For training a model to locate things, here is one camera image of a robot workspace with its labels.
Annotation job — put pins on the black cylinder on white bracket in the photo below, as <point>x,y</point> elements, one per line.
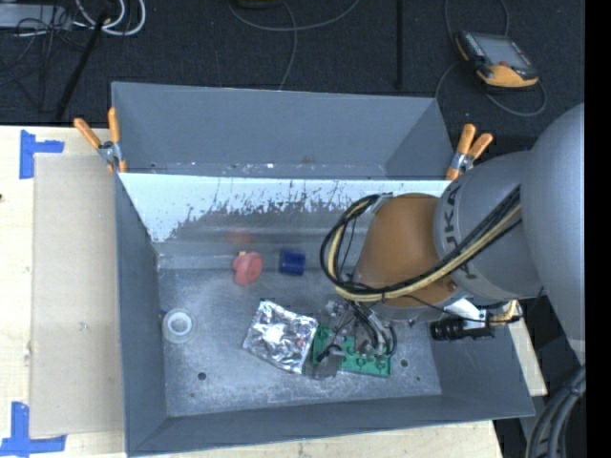
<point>451,330</point>

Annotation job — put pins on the red toy knob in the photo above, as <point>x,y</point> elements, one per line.
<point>248,266</point>

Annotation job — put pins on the grey metal bin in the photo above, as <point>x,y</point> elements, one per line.
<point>229,389</point>

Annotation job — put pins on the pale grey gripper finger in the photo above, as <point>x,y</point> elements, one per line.
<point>328,366</point>
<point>338,336</point>

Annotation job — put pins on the pale cardboard board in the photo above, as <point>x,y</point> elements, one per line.
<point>71,279</point>

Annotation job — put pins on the blue block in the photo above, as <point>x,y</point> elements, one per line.
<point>291,262</point>

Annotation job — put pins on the silver foil packet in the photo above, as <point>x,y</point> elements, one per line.
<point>274,337</point>

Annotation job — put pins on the dark green flat block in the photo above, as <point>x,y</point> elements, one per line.
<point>370,366</point>

